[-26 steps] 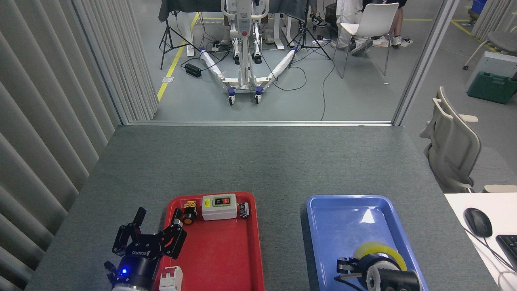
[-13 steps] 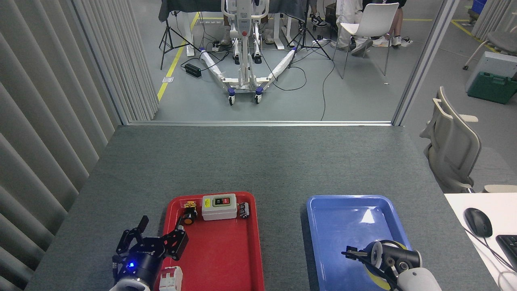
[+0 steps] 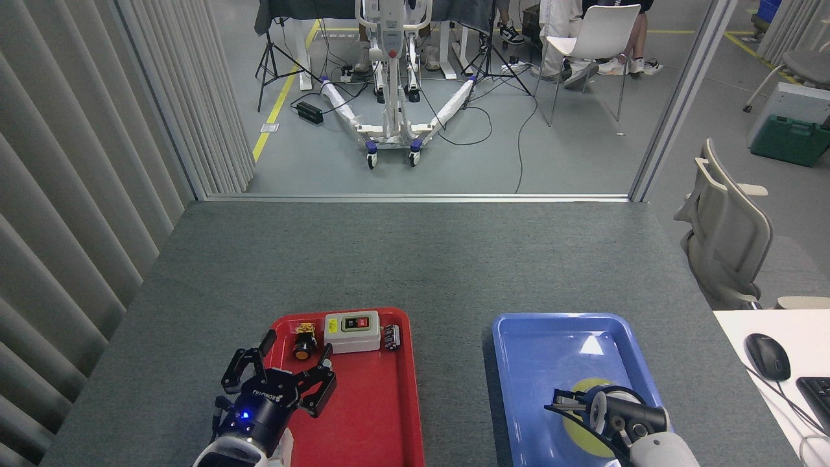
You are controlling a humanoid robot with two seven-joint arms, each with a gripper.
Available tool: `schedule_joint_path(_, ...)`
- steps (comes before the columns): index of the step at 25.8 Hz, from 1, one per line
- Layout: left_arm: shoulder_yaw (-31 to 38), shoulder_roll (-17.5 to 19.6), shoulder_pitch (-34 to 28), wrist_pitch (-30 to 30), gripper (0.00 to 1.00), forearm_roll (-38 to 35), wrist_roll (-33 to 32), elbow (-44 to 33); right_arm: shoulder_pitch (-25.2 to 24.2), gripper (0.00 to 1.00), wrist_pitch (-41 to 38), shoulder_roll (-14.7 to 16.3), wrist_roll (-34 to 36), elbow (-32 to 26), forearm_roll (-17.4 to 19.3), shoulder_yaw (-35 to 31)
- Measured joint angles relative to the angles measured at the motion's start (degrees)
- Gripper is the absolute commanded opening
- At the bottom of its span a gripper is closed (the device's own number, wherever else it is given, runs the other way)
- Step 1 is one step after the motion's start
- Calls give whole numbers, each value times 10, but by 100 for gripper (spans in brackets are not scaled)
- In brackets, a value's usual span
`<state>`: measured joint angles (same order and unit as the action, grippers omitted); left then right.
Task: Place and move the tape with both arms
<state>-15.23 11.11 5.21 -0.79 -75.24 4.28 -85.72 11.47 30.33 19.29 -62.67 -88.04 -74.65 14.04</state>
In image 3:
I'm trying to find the white plastic chair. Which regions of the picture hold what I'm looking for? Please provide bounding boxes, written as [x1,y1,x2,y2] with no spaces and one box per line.
[535,5,641,127]

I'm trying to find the person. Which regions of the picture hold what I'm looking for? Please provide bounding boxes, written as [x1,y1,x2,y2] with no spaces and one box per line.
[532,0,600,90]
[580,0,663,76]

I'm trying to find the black tripod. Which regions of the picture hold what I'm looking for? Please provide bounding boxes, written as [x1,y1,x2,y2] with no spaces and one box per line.
[462,0,534,98]
[255,0,322,112]

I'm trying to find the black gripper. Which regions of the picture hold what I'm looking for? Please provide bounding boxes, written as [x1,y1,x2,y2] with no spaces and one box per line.
[545,388,669,433]
[220,329,338,448]

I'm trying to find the red plastic tray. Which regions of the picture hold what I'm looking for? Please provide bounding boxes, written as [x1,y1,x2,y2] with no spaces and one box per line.
[263,307,425,467]

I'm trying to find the blue plastic tray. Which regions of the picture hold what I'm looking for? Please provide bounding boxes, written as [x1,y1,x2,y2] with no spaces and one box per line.
[492,313,689,467]

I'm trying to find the white desk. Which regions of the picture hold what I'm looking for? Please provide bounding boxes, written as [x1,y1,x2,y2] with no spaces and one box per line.
[713,309,830,467]

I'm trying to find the black floor cable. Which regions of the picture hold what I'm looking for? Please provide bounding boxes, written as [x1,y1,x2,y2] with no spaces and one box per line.
[415,84,540,194]

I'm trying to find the green plastic case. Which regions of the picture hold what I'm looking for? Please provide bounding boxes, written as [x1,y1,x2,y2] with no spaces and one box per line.
[751,115,830,168]

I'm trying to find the beige office chair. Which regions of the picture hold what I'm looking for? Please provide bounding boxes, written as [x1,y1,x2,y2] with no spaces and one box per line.
[673,138,774,311]

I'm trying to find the orange black push button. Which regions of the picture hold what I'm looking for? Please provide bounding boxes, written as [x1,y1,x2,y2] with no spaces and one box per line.
[292,322,318,361]

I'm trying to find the black keyboard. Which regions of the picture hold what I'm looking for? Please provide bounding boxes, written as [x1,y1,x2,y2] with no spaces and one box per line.
[796,376,830,437]

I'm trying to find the grey vertical curtain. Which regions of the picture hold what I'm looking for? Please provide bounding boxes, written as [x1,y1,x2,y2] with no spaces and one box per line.
[0,0,195,467]
[120,0,255,195]

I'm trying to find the black mouse cable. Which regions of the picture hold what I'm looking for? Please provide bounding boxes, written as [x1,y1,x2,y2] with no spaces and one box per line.
[746,363,830,442]

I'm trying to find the black computer mouse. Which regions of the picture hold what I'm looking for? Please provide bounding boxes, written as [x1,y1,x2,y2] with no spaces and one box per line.
[744,333,792,381]

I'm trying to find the grey box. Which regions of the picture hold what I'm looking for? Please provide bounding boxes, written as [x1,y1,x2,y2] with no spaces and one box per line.
[746,82,830,150]

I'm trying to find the yellow tape roll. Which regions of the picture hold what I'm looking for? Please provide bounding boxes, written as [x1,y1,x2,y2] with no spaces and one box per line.
[562,377,626,459]

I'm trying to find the grey chair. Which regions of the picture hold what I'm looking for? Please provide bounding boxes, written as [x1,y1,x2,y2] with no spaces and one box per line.
[742,19,830,114]

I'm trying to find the white stand on wheels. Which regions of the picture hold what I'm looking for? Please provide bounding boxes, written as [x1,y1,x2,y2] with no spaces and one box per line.
[320,0,477,171]

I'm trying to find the silver rail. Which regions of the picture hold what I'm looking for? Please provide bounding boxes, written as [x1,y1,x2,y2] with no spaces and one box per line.
[206,193,631,203]

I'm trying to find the white switch box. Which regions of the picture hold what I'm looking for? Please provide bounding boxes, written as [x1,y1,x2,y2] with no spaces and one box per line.
[324,311,381,355]

